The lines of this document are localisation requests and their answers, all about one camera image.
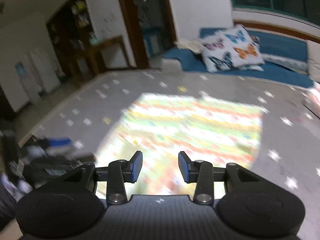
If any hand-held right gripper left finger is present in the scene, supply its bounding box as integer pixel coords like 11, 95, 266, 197
61, 151, 143, 204

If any blue sofa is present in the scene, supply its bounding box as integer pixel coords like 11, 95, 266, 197
160, 27, 315, 88

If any wooden side table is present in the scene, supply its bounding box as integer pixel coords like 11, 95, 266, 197
85, 35, 132, 80

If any pink tissue packet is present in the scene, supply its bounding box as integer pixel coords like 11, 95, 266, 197
306, 82, 320, 120

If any white appliance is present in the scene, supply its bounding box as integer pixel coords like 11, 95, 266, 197
0, 47, 62, 113

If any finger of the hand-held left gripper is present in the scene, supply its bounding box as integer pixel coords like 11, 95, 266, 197
32, 137, 75, 155

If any white crumpled cloth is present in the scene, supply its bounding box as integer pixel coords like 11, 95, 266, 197
175, 39, 204, 54

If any dark wooden door frame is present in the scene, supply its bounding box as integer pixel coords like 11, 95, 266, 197
114, 0, 177, 69

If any plain white pillow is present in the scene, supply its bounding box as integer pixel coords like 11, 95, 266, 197
306, 40, 320, 82

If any butterfly print pillow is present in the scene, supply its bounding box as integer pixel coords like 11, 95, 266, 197
201, 24, 265, 73

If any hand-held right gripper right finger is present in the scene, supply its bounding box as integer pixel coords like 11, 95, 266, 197
178, 151, 260, 205

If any green orange printed garment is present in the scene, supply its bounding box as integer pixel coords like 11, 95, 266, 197
96, 93, 263, 197

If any dark wooden shelf cabinet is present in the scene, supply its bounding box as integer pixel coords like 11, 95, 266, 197
46, 0, 100, 85

